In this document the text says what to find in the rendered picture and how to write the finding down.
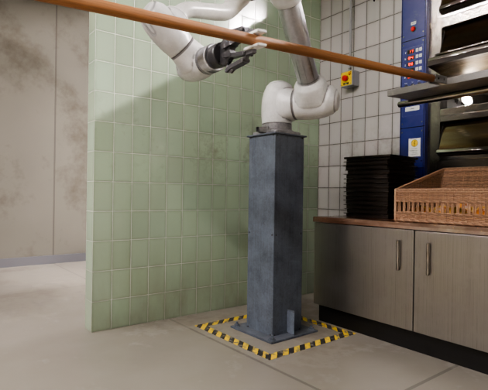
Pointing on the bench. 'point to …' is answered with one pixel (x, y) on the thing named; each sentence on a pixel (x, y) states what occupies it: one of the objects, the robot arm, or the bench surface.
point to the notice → (414, 147)
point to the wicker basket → (453, 197)
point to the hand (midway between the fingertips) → (255, 40)
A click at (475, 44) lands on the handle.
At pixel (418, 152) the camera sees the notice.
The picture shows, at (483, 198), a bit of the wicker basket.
